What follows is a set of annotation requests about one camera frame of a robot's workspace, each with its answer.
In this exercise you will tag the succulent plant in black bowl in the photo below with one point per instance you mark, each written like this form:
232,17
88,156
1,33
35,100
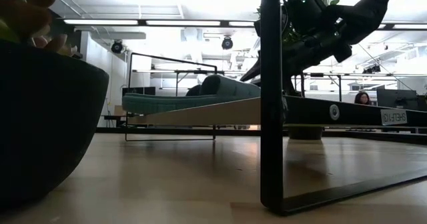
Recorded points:
43,117

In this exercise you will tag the brown cardboard box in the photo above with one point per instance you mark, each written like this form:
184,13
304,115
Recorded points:
119,110

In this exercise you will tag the round black ceiling device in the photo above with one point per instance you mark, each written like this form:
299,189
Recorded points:
117,46
227,43

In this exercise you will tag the long ceiling light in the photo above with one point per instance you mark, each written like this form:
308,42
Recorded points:
183,23
241,23
100,22

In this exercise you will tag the white shelf label sticker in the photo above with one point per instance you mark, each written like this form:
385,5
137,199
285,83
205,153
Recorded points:
394,117

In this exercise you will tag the black frame wooden shoe shelf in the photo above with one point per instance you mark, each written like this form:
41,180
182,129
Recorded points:
272,117

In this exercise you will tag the leafy green tree black pot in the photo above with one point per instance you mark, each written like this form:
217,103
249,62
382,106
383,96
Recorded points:
305,133

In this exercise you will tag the dark background monitor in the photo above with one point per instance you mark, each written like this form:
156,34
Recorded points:
397,99
143,90

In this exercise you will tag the black frame background table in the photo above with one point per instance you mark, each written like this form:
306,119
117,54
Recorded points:
320,74
187,72

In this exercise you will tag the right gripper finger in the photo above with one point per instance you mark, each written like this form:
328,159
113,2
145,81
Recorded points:
291,85
255,75

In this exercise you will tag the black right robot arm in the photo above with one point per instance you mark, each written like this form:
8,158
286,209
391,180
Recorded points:
367,14

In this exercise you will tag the person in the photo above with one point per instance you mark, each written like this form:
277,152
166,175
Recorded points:
362,99

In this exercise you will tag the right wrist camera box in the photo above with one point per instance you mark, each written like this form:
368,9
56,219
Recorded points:
307,14

